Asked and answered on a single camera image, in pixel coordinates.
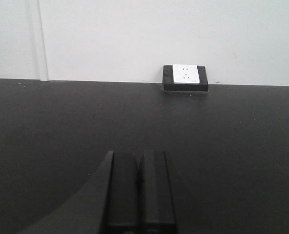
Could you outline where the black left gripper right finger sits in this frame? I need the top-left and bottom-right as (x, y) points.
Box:
(140, 150), (176, 234)

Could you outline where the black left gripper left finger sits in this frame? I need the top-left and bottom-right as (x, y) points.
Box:
(102, 152), (139, 234)

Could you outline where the white power outlet black base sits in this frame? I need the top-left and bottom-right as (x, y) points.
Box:
(162, 64), (208, 92)

